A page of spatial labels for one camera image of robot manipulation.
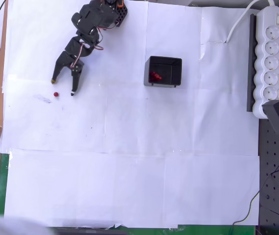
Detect black plastic box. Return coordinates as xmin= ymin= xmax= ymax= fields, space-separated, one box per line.
xmin=143 ymin=55 xmax=183 ymax=89

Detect red beads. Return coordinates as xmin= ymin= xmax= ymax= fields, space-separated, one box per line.
xmin=149 ymin=71 xmax=163 ymax=82

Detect white paper sheet cover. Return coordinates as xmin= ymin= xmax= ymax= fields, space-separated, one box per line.
xmin=0 ymin=0 xmax=261 ymax=229

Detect green cutting mat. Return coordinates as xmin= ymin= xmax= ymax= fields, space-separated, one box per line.
xmin=0 ymin=152 xmax=256 ymax=235

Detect blurry grey object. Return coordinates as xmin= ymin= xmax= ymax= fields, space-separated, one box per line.
xmin=0 ymin=209 xmax=54 ymax=235

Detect black tray under power strip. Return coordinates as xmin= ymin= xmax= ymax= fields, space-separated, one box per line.
xmin=246 ymin=13 xmax=258 ymax=113

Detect white power strip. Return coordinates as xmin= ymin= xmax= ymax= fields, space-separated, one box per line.
xmin=252 ymin=6 xmax=279 ymax=120

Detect white power cable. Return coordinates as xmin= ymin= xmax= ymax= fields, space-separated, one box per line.
xmin=226 ymin=0 xmax=277 ymax=43

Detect thin black adapter cable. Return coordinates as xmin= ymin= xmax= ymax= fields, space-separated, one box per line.
xmin=228 ymin=134 xmax=279 ymax=235

